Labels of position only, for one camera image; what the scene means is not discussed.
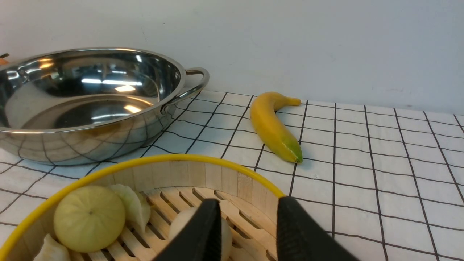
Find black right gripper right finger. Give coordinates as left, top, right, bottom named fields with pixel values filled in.
left=276, top=196, right=358, bottom=261

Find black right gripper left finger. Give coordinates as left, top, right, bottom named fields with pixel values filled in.
left=153, top=199, right=222, bottom=261

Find yellow-rimmed bamboo steamer basket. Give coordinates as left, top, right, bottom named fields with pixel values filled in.
left=1, top=154, right=284, bottom=261

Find stainless steel pot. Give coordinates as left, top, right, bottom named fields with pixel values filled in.
left=0, top=47, right=210, bottom=166

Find white round bun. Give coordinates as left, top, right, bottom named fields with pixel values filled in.
left=168, top=207, right=233, bottom=261

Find pale green dumpling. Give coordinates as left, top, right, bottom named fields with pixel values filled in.
left=108, top=184, right=151, bottom=233

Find white checkered tablecloth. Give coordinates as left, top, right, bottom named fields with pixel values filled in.
left=1, top=91, right=464, bottom=261

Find pale green round bun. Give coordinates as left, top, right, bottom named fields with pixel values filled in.
left=53, top=186, right=126, bottom=253

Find yellow banana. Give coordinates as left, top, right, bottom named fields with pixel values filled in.
left=250, top=91, right=303, bottom=164

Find white dumpling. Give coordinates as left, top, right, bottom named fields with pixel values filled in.
left=33, top=233, right=71, bottom=261

